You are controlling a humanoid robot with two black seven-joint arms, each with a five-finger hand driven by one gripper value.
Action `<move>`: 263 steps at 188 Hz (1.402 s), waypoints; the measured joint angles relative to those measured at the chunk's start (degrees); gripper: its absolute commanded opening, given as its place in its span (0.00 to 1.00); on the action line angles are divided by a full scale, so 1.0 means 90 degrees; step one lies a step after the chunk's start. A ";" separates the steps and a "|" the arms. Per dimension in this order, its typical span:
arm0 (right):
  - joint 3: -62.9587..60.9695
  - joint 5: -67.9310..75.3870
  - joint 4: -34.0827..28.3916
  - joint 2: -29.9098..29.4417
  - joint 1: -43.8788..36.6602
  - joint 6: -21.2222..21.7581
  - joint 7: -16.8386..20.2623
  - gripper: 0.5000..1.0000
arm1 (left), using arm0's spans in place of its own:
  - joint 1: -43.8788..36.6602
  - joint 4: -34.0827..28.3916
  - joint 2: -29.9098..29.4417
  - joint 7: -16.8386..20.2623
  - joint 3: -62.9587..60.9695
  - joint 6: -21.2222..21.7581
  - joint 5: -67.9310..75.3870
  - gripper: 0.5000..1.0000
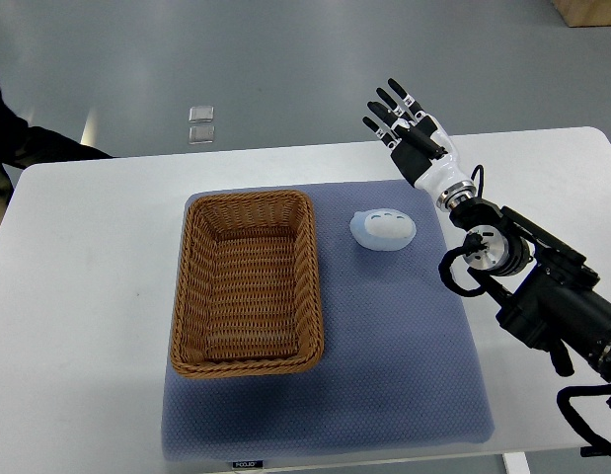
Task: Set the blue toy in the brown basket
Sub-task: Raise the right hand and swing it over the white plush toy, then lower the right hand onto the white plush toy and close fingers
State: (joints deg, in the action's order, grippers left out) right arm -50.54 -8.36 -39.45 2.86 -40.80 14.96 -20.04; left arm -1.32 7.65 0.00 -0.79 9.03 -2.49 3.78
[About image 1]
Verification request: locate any blue white plush toy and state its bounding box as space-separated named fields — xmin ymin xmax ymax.
xmin=349 ymin=208 xmax=417 ymax=252

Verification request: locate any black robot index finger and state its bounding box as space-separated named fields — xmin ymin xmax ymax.
xmin=387 ymin=78 xmax=425 ymax=122

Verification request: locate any upper metal floor plate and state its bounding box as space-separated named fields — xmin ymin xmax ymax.
xmin=189 ymin=106 xmax=214 ymax=123

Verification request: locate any wooden box corner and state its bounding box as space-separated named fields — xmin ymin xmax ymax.
xmin=553 ymin=0 xmax=611 ymax=28

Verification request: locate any dark object at left edge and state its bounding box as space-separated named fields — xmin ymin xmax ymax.
xmin=0 ymin=88 xmax=111 ymax=225

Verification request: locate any blue fabric mat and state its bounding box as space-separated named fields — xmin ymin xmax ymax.
xmin=162 ymin=180 xmax=494 ymax=461

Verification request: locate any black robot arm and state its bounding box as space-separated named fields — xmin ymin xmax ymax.
xmin=363 ymin=79 xmax=611 ymax=394

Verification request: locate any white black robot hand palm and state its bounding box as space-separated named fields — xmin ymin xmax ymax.
xmin=391 ymin=116 xmax=476 ymax=192

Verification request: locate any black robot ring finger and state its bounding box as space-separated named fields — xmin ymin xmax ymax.
xmin=367 ymin=101 xmax=405 ymax=134

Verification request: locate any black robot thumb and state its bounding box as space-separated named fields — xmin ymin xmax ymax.
xmin=408 ymin=127 xmax=444 ymax=159

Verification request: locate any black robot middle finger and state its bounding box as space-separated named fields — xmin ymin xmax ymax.
xmin=376 ymin=88 xmax=412 ymax=125

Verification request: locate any brown wicker basket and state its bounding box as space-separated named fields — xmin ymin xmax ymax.
xmin=170 ymin=190 xmax=324 ymax=379

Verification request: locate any lower metal floor plate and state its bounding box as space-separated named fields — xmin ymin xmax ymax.
xmin=189 ymin=124 xmax=215 ymax=144

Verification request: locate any metal floor plate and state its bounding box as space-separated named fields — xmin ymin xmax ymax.
xmin=189 ymin=106 xmax=214 ymax=123
xmin=189 ymin=124 xmax=215 ymax=144

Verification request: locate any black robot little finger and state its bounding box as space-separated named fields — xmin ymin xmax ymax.
xmin=362 ymin=117 xmax=400 ymax=149

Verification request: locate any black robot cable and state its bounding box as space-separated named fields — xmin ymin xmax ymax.
xmin=556 ymin=384 xmax=611 ymax=460

